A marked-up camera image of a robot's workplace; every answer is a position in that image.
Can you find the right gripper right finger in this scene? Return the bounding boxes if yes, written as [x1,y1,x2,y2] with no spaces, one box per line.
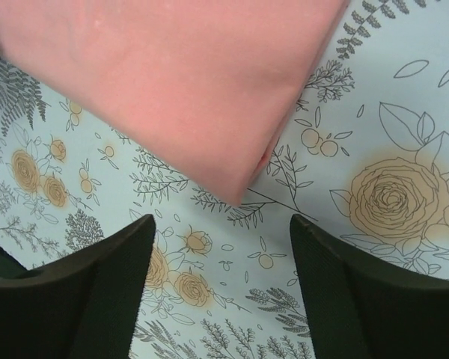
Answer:
[290,215,449,359]

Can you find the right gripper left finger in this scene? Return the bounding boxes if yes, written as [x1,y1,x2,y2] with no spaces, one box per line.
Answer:
[0,215,156,358]

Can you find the salmon pink t shirt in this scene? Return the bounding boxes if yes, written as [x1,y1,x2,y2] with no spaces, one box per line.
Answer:
[0,0,348,205]

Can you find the floral table mat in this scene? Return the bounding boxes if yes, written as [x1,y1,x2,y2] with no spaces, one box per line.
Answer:
[0,1,449,358]

